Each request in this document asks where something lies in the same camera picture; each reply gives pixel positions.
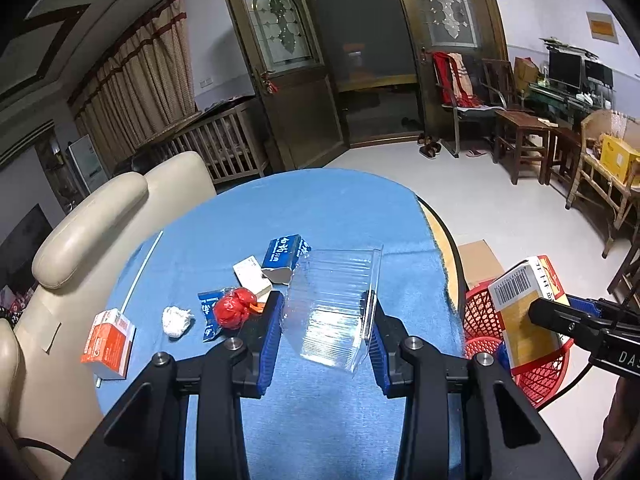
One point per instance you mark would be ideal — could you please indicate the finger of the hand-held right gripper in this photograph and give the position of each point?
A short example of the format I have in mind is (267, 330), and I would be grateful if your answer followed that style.
(580, 302)
(565, 320)

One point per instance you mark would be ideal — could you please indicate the orange and white box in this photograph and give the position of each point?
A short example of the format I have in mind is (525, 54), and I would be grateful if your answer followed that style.
(105, 345)

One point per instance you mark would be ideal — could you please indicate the dark wooden chair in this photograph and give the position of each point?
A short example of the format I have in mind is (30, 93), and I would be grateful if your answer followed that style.
(500, 80)

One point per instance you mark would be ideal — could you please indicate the yellow cardboard box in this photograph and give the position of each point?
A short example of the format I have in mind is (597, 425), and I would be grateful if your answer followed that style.
(617, 157)

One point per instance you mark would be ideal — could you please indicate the wooden door with glass pane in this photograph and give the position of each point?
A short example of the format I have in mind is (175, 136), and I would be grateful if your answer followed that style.
(295, 110)
(450, 10)

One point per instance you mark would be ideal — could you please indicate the flat cardboard sheet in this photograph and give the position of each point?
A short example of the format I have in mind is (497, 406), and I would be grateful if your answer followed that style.
(477, 260)

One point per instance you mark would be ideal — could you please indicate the beige leather chair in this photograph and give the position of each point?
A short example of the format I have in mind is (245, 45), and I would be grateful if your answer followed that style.
(180, 175)
(75, 240)

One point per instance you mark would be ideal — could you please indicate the crumpled white tissue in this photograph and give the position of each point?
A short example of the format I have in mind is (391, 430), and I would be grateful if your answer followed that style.
(177, 320)

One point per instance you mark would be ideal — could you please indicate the blue tablecloth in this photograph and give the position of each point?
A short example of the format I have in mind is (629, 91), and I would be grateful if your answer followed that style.
(325, 210)

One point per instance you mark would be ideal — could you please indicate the wicker chair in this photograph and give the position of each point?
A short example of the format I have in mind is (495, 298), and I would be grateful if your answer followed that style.
(590, 170)

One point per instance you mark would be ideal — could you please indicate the red tassel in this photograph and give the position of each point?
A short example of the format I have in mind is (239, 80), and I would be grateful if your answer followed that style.
(270, 85)

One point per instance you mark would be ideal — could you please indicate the small white box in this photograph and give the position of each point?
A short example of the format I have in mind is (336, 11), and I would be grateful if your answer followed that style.
(247, 272)

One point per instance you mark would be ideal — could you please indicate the metal frame chair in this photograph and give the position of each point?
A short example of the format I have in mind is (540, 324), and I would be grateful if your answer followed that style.
(470, 112)

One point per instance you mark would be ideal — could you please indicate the orange bag with red net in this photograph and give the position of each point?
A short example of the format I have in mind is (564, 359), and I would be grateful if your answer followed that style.
(230, 310)

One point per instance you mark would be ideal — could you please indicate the beige curtains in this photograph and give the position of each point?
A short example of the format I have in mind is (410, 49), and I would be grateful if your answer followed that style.
(140, 85)

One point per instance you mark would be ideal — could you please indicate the red plastic basket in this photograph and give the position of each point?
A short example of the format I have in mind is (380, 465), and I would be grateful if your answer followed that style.
(480, 320)

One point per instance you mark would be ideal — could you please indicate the orange wall sign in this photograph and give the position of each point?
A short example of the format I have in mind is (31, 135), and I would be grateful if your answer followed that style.
(601, 25)

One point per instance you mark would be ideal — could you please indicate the wooden crib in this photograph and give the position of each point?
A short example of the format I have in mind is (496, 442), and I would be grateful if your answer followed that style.
(220, 135)

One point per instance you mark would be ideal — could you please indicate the white air conditioner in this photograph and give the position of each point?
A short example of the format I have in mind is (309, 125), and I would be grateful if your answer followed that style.
(87, 162)

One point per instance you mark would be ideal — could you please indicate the blue wrapper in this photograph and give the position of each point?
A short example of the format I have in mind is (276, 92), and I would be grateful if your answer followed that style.
(206, 305)

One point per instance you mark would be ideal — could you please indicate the dark wooden stool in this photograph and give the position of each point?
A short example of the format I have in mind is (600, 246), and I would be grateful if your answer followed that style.
(520, 122)
(565, 140)

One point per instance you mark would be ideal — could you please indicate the black monitor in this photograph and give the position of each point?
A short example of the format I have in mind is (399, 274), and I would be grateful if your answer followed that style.
(600, 77)
(565, 67)

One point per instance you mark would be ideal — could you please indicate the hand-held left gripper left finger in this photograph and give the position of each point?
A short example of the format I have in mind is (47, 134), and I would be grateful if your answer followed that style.
(270, 340)

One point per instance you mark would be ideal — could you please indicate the pink slipper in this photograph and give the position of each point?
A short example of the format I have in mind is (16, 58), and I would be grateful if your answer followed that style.
(477, 153)

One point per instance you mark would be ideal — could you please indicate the person's right forearm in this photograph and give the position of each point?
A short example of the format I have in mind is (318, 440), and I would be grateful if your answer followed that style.
(620, 425)

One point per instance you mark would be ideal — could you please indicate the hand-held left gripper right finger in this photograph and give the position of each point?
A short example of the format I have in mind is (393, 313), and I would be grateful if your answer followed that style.
(377, 360)

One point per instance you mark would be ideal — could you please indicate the brown cardboard box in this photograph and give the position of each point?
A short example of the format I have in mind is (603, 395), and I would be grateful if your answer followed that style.
(525, 72)

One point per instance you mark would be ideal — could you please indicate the yellow and red box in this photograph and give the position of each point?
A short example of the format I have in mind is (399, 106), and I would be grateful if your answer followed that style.
(520, 320)

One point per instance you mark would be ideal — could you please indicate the glass desk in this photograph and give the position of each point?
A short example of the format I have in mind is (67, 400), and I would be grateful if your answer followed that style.
(560, 102)

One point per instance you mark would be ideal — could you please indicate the red striped cloth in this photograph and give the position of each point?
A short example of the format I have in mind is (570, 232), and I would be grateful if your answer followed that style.
(447, 80)

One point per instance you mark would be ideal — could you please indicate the blue carton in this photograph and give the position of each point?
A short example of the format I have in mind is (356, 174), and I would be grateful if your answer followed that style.
(280, 252)

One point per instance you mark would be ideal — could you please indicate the clear plastic container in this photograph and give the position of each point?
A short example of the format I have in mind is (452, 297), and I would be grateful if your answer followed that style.
(330, 285)

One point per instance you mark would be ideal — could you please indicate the pair of brown slippers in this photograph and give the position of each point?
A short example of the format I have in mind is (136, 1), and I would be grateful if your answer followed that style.
(430, 147)

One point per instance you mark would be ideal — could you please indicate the black television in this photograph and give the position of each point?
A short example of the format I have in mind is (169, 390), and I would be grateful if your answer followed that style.
(25, 240)

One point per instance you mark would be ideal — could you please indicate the white straw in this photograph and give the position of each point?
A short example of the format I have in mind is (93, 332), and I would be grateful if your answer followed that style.
(145, 265)

